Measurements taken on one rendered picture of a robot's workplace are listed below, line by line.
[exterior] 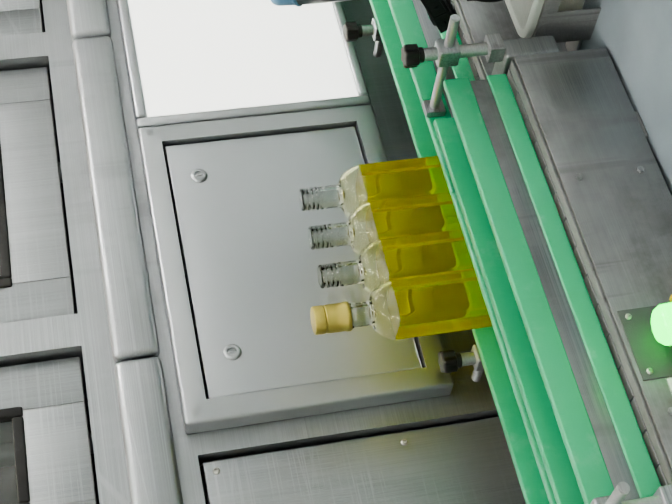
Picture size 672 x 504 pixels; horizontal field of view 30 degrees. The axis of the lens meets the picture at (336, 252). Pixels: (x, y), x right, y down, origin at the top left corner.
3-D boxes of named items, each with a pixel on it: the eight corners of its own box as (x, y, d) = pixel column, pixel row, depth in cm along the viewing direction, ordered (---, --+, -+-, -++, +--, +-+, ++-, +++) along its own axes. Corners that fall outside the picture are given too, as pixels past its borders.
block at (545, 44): (535, 81, 163) (484, 86, 162) (552, 30, 155) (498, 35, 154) (543, 102, 161) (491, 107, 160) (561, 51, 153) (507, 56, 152)
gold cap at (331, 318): (352, 308, 145) (315, 313, 144) (353, 336, 147) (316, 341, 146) (345, 296, 148) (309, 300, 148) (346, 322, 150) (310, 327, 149)
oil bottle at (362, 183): (489, 172, 165) (331, 190, 161) (498, 146, 161) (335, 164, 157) (501, 207, 162) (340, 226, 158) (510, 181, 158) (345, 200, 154)
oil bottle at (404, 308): (528, 283, 156) (361, 305, 152) (538, 258, 151) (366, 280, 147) (541, 321, 153) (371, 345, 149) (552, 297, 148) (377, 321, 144)
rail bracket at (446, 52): (481, 96, 163) (389, 106, 161) (508, 3, 149) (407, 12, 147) (488, 114, 162) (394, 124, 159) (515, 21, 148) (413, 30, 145)
